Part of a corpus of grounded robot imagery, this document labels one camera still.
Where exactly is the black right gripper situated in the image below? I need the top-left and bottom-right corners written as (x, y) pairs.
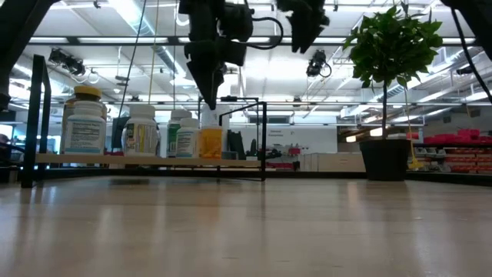
top-left (275, 0), bottom-right (331, 55)

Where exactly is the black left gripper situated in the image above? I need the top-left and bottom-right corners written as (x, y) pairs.
top-left (178, 0), bottom-right (248, 111)

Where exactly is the orange pill vial white cap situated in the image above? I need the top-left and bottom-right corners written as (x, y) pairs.
top-left (198, 125), bottom-right (224, 160)

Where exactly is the small white bottle teal label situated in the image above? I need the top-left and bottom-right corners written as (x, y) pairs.
top-left (175, 117), bottom-right (201, 159)

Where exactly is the white bottle with green label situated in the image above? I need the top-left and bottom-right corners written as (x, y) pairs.
top-left (166, 109), bottom-right (193, 159)

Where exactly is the white bottle with yellow label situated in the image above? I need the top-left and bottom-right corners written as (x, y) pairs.
top-left (121, 104), bottom-right (161, 158)

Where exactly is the brown bottle with yellow cap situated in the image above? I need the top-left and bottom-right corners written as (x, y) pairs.
top-left (61, 85), bottom-right (108, 155)

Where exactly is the small white-capped bottle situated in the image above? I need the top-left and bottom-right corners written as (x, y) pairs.
top-left (63, 100), bottom-right (107, 155)

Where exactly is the white machine cabinet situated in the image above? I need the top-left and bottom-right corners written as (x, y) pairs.
top-left (199, 102), bottom-right (231, 128)

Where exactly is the dark monitor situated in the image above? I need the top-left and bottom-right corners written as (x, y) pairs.
top-left (111, 116), bottom-right (130, 152)

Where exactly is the beige low cabinet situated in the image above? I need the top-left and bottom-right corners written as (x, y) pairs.
top-left (298, 152), bottom-right (366, 173)

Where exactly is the green plant in black pot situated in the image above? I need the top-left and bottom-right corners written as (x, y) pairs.
top-left (343, 5), bottom-right (445, 182)

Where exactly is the rack of red bins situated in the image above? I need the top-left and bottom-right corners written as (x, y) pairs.
top-left (407, 128), bottom-right (492, 174)

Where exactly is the black left wrist camera cable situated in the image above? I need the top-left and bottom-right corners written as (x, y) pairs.
top-left (245, 15), bottom-right (284, 51)

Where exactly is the black metal frame rig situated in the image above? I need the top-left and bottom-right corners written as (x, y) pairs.
top-left (197, 95), bottom-right (261, 159)

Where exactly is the thin yellow hanging cable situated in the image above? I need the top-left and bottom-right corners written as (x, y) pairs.
top-left (148, 0), bottom-right (159, 105)

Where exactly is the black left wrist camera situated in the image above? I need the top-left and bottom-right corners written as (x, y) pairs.
top-left (219, 2), bottom-right (254, 43)

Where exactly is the thin black hanging cable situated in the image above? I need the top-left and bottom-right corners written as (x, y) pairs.
top-left (117, 0), bottom-right (148, 118)

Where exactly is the wooden shelf with black frame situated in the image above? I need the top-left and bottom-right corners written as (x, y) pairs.
top-left (21, 54), bottom-right (268, 189)

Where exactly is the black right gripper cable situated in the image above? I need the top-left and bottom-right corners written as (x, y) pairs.
top-left (450, 7), bottom-right (492, 104)

